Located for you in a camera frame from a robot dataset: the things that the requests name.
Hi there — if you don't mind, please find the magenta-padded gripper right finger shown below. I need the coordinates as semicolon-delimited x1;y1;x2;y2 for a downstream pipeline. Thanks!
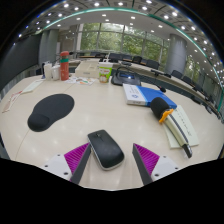
132;143;183;186

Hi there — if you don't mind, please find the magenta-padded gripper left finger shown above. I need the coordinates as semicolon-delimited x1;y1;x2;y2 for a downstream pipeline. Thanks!
41;142;92;185

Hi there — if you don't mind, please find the black computer mouse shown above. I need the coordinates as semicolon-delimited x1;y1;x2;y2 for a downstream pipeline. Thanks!
87;129;126;171

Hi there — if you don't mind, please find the black mouse pad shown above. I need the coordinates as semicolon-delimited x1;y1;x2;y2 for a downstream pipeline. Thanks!
27;93;75;133

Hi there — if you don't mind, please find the pale green paper sheet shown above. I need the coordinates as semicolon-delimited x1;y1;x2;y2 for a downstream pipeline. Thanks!
162;105;200;149

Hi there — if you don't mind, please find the handheld microphone with foam head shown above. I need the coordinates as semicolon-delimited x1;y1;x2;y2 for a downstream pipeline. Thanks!
149;96;194;159

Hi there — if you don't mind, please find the blue and white book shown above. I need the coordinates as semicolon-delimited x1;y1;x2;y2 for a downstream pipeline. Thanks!
122;83;178;110

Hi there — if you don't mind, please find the colourful sticker sheet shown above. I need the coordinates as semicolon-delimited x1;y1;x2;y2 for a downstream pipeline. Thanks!
64;76;96;86

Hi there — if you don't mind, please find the black gooseneck conference microphone unit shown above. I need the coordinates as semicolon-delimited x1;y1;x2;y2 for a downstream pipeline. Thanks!
110;65;167;93

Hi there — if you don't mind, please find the red and white leaflet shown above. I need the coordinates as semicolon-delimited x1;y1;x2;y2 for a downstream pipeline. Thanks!
1;90;23;114

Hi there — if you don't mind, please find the black desk microphone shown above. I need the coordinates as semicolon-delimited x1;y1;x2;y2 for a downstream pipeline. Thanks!
150;68;172;79

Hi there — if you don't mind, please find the white cardboard box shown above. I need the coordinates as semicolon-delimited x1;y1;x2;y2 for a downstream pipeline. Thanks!
74;59;100;79

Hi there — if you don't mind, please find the white paper cup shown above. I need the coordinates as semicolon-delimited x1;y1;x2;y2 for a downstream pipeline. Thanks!
43;62;53;81

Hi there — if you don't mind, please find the red drink bottle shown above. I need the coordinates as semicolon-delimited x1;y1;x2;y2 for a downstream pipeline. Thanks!
59;50;70;81

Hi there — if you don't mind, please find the printed drink cup with straw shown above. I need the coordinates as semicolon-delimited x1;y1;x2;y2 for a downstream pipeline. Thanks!
98;54;114;84

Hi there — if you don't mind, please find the row of black office chairs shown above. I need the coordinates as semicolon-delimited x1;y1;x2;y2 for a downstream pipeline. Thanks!
76;51;216;103

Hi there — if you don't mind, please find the group of ceiling spotlights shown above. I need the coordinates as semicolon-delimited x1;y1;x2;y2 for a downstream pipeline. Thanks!
13;0;224;81

